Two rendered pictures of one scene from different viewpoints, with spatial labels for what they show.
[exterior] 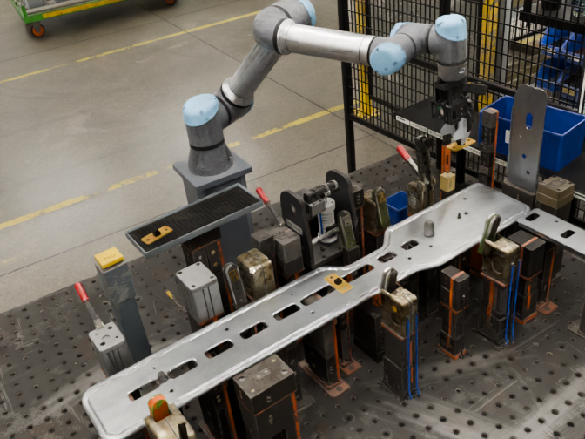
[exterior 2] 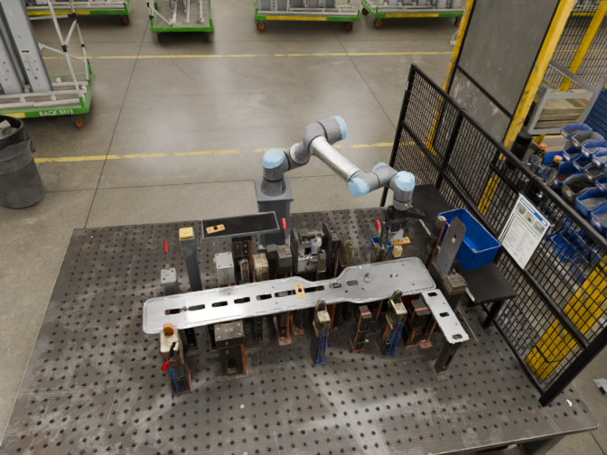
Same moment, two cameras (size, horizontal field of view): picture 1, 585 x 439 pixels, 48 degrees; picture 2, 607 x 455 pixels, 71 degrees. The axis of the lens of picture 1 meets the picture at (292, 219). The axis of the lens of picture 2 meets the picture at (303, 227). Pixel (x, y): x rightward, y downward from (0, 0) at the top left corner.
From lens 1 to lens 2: 63 cm
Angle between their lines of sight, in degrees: 15
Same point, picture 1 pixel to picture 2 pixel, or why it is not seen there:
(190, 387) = (194, 320)
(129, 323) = (190, 266)
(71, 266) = (214, 192)
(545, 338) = (412, 362)
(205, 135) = (270, 174)
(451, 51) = (399, 194)
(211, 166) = (270, 191)
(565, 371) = (409, 386)
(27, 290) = (186, 198)
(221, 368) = (214, 316)
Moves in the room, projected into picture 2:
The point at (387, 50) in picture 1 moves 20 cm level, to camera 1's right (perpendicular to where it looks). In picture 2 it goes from (357, 184) to (407, 196)
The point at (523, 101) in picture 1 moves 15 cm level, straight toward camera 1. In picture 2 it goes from (454, 226) to (440, 242)
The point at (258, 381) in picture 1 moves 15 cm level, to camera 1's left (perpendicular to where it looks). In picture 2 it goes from (224, 332) to (192, 322)
